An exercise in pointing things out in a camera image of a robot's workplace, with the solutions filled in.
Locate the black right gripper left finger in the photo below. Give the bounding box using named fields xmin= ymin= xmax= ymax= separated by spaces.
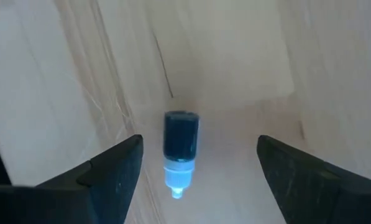
xmin=0 ymin=134 xmax=144 ymax=224

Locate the small navy dropper bottle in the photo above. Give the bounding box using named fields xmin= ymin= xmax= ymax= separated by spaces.
xmin=162 ymin=110 xmax=201 ymax=200

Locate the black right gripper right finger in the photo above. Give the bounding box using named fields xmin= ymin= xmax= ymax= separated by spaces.
xmin=256 ymin=134 xmax=371 ymax=224

